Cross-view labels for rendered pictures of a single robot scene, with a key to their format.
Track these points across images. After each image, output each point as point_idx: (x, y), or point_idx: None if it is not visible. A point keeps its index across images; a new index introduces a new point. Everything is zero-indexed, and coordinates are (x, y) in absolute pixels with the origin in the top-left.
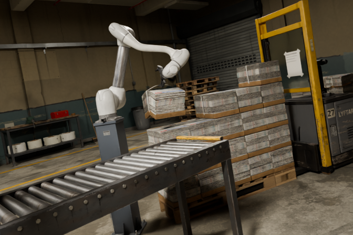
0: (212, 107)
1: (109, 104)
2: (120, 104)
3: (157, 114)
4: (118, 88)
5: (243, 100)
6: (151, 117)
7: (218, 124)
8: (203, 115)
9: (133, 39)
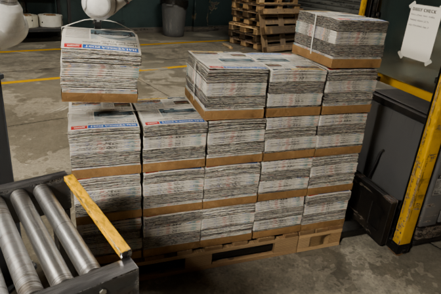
0: (205, 97)
1: None
2: (1, 41)
3: (65, 92)
4: (0, 6)
5: (280, 94)
6: None
7: (210, 133)
8: (192, 100)
9: None
